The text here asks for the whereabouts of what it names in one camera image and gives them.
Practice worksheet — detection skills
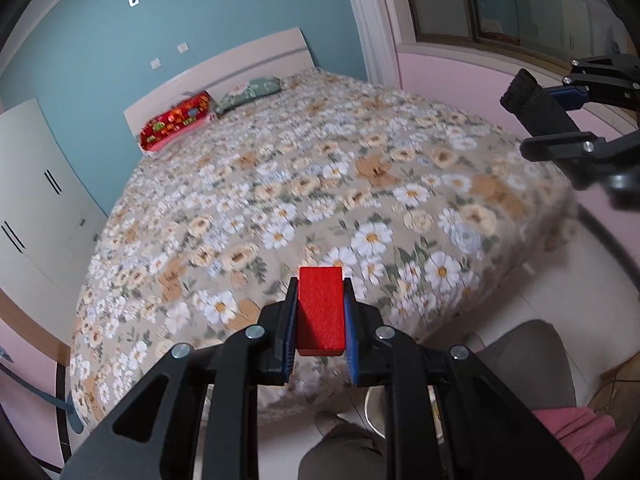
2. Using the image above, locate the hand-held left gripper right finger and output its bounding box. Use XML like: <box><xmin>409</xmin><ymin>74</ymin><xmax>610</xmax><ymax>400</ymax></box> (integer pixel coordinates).
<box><xmin>342</xmin><ymin>277</ymin><xmax>586</xmax><ymax>480</ymax></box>

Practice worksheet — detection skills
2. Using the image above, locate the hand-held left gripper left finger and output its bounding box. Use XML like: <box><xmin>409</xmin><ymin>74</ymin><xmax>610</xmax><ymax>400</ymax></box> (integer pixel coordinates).
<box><xmin>60</xmin><ymin>277</ymin><xmax>301</xmax><ymax>480</ymax></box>

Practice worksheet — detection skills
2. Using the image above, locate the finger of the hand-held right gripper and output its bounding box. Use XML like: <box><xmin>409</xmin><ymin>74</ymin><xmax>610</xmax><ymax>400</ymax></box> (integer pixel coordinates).
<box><xmin>546</xmin><ymin>54</ymin><xmax>640</xmax><ymax>110</ymax></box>
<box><xmin>520</xmin><ymin>132</ymin><xmax>640</xmax><ymax>191</ymax></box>

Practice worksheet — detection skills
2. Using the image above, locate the red block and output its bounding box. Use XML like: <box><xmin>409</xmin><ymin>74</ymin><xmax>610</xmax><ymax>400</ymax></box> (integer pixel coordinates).
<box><xmin>296</xmin><ymin>266</ymin><xmax>347</xmax><ymax>358</ymax></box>

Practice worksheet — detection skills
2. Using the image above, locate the black cloth roll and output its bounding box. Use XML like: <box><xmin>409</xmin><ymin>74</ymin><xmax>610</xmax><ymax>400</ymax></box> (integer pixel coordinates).
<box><xmin>500</xmin><ymin>70</ymin><xmax>578</xmax><ymax>137</ymax></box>

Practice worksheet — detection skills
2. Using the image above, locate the round white bowl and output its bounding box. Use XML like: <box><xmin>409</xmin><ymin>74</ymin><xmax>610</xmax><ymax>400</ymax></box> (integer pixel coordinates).
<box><xmin>364</xmin><ymin>384</ymin><xmax>446</xmax><ymax>442</ymax></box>

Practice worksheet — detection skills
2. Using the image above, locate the bed with floral blanket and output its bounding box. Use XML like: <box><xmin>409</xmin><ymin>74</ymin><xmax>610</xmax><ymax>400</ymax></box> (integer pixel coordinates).
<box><xmin>67</xmin><ymin>67</ymin><xmax>583</xmax><ymax>430</ymax></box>

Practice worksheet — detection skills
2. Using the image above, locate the red patterned pillow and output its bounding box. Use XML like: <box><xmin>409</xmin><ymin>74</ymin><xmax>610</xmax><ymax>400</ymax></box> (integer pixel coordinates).
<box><xmin>139</xmin><ymin>91</ymin><xmax>217</xmax><ymax>153</ymax></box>

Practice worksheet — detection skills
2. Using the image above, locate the green floral pillow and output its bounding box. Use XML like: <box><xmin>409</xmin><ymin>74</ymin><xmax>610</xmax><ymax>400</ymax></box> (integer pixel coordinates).
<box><xmin>214</xmin><ymin>76</ymin><xmax>283</xmax><ymax>117</ymax></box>

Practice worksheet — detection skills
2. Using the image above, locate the pink garment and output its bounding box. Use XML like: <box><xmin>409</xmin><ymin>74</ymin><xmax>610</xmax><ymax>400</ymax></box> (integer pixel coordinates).
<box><xmin>530</xmin><ymin>406</ymin><xmax>633</xmax><ymax>480</ymax></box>

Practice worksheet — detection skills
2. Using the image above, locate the white headboard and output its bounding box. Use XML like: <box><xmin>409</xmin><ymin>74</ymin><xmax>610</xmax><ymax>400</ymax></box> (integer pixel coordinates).
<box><xmin>123</xmin><ymin>27</ymin><xmax>317</xmax><ymax>147</ymax></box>

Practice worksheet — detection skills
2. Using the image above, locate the white wardrobe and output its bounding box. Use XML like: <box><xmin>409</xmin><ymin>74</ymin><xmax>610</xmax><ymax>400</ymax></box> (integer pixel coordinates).
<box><xmin>0</xmin><ymin>97</ymin><xmax>110</xmax><ymax>302</ymax></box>

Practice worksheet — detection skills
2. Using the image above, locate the window with dark frame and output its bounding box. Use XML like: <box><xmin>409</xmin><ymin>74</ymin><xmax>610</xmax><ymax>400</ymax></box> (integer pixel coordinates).
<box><xmin>399</xmin><ymin>0</ymin><xmax>640</xmax><ymax>73</ymax></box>

